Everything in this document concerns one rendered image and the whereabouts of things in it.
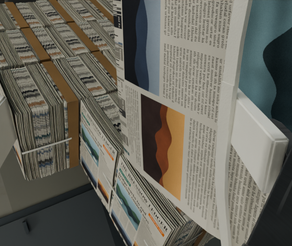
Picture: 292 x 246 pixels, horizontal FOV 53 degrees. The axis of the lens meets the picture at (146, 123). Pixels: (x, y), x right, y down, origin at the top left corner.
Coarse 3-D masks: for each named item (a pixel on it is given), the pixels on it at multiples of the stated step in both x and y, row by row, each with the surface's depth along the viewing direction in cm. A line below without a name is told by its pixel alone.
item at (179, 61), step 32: (128, 0) 27; (160, 0) 23; (192, 0) 20; (224, 0) 18; (128, 32) 28; (160, 32) 24; (192, 32) 21; (224, 32) 19; (128, 64) 29; (160, 64) 25; (192, 64) 22; (128, 96) 31; (160, 96) 26; (192, 96) 23; (128, 128) 33; (160, 128) 28; (192, 128) 24; (128, 160) 36; (160, 160) 29; (192, 160) 25; (192, 192) 26
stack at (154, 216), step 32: (64, 32) 143; (96, 32) 150; (64, 64) 125; (96, 64) 128; (96, 96) 114; (96, 128) 103; (96, 160) 113; (96, 192) 124; (128, 192) 94; (160, 192) 86; (128, 224) 102; (160, 224) 81; (192, 224) 86
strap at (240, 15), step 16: (240, 0) 15; (240, 16) 15; (240, 32) 15; (240, 48) 15; (224, 64) 16; (240, 64) 16; (224, 80) 17; (224, 96) 17; (224, 112) 17; (224, 128) 17; (224, 144) 18; (224, 160) 18; (224, 176) 19; (224, 192) 20; (224, 208) 21; (224, 224) 22; (224, 240) 23
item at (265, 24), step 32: (256, 0) 16; (288, 0) 15; (256, 32) 17; (288, 32) 15; (256, 64) 17; (288, 64) 16; (256, 96) 18; (288, 96) 16; (288, 128) 17; (256, 192) 20
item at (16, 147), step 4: (0, 84) 106; (0, 88) 107; (0, 92) 111; (4, 92) 103; (4, 96) 102; (12, 112) 98; (12, 116) 99; (16, 132) 104; (16, 140) 109; (16, 144) 114; (16, 148) 118; (20, 148) 109; (16, 152) 122; (20, 152) 110; (16, 156) 128; (20, 156) 113; (20, 160) 116; (20, 164) 122; (24, 172) 118; (24, 176) 120
